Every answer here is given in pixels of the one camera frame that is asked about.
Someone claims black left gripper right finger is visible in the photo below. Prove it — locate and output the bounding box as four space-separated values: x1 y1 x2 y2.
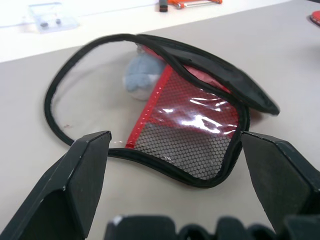
239 131 320 233

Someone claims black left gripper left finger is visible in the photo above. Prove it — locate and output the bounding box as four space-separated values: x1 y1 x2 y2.
0 130 112 240

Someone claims red mesh zipper pouch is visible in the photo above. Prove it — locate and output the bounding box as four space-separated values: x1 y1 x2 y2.
44 33 281 190

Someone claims blue grey plush keychain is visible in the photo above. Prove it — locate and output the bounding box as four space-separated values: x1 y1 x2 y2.
123 44 168 101

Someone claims red object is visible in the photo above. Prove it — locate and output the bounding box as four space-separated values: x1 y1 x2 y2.
306 9 320 27

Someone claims orange metal hand tool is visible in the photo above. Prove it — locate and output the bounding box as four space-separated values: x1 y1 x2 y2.
167 0 223 11

